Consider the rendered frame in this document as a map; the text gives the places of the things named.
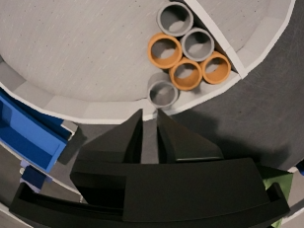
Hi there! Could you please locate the blue open tray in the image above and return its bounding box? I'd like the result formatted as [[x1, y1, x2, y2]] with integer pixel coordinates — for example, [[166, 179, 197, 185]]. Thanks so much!
[[0, 87, 70, 173]]

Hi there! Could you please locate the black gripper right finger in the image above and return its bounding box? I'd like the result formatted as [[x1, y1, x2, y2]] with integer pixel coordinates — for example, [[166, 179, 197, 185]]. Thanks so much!
[[156, 109, 225, 164]]

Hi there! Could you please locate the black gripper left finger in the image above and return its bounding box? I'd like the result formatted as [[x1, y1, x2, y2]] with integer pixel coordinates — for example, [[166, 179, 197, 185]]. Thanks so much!
[[75, 109, 143, 164]]

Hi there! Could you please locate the white round turntable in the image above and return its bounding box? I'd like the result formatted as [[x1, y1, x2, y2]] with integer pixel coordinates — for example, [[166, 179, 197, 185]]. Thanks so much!
[[0, 0, 295, 123]]

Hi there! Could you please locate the orange hollow cylinder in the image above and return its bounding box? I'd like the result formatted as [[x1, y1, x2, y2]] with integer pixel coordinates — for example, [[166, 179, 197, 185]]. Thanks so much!
[[168, 54, 202, 90], [147, 33, 183, 68], [197, 50, 231, 84]]

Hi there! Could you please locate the grey metal bushing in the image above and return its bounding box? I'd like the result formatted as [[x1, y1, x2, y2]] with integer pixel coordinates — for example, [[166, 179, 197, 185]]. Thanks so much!
[[178, 27, 214, 62], [156, 2, 193, 37], [147, 72, 178, 108]]

